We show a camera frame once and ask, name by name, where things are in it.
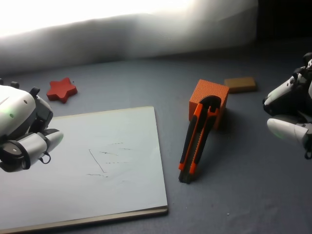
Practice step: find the flat brown rectangular block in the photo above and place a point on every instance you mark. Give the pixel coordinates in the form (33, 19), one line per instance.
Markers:
(240, 84)

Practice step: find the white backdrop sheet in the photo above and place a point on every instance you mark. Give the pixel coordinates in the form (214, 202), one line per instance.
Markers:
(122, 31)

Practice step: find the red star block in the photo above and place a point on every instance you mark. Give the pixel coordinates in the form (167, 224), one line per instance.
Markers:
(61, 91)

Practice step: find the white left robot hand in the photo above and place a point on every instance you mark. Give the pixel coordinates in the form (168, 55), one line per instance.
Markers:
(17, 109)

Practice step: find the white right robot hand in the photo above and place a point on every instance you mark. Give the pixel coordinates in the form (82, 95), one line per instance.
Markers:
(285, 128)

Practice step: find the orange black utility knife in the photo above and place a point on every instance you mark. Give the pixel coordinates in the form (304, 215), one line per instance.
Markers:
(195, 136)

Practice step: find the white paper pad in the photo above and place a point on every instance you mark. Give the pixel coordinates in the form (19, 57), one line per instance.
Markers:
(97, 190)

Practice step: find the grey table cloth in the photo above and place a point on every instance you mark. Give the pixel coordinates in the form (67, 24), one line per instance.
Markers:
(243, 182)

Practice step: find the orange cube block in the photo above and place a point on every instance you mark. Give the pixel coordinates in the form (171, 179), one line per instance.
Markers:
(209, 89)

